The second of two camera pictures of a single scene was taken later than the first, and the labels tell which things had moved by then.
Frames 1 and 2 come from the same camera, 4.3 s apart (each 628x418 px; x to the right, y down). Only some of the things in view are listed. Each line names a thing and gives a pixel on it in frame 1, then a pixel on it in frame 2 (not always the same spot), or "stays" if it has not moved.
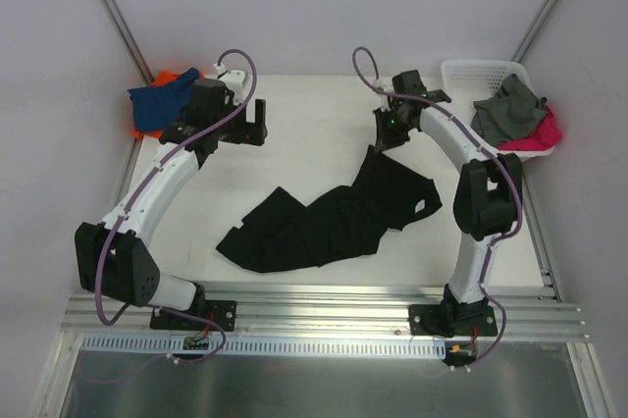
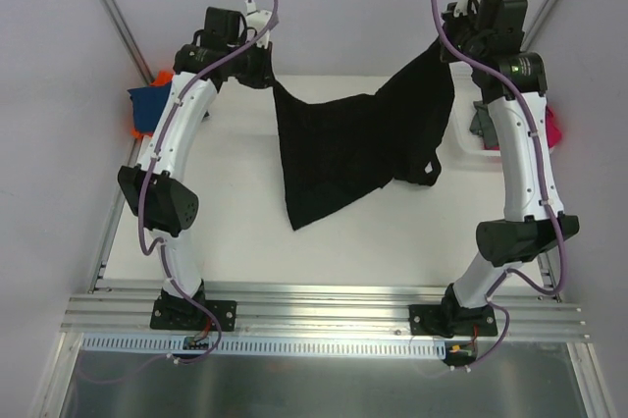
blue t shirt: x=156 y=107 stays
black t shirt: x=283 y=234 to x=338 y=150
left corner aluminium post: x=115 y=14 stays
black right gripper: x=388 y=132 to x=451 y=48
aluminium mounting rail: x=361 y=312 stays
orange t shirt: x=163 y=78 stays
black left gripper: x=250 y=127 to x=260 y=69
